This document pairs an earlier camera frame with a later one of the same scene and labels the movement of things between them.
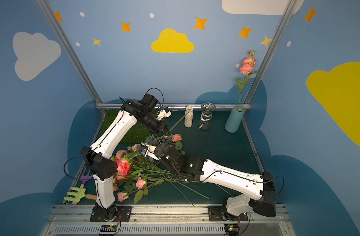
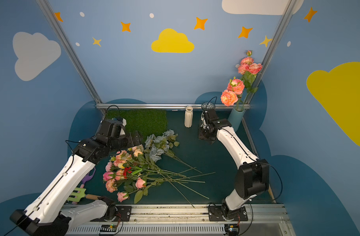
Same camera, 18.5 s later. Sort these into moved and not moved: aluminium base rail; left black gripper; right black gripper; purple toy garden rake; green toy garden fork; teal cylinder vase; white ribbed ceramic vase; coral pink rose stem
Moved: coral pink rose stem; left black gripper; right black gripper
Not moved: white ribbed ceramic vase; aluminium base rail; teal cylinder vase; purple toy garden rake; green toy garden fork
